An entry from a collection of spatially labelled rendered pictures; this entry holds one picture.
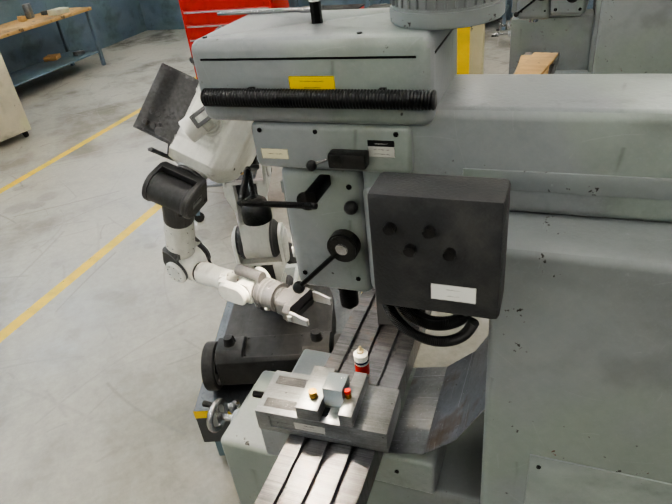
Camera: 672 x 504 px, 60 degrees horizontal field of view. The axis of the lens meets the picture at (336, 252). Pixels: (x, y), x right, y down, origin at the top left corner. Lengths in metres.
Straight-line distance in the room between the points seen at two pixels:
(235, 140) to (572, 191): 0.94
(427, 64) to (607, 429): 0.77
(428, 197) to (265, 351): 1.58
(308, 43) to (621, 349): 0.77
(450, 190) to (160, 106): 1.06
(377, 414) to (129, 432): 1.80
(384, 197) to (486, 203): 0.15
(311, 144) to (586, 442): 0.81
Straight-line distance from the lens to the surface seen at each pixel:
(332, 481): 1.47
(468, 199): 0.83
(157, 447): 2.95
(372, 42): 1.04
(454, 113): 1.06
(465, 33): 2.91
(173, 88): 1.73
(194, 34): 6.87
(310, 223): 1.26
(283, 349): 2.32
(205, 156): 1.66
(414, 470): 1.61
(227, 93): 1.14
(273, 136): 1.18
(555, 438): 1.32
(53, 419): 3.33
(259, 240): 2.12
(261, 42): 1.12
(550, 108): 1.05
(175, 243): 1.80
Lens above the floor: 2.11
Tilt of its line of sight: 33 degrees down
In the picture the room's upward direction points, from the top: 7 degrees counter-clockwise
